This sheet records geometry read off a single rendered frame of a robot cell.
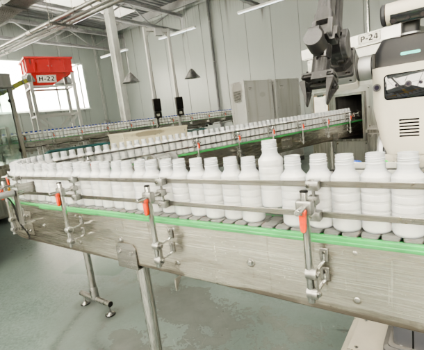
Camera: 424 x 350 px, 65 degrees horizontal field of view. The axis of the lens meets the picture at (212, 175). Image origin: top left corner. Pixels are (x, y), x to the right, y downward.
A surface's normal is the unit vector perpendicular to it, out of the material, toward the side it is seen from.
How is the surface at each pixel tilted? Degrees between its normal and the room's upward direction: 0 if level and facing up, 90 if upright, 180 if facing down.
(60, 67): 89
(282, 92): 90
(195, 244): 90
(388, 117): 90
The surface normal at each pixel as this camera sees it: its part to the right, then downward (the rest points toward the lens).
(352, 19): -0.57, 0.21
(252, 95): 0.60, 0.07
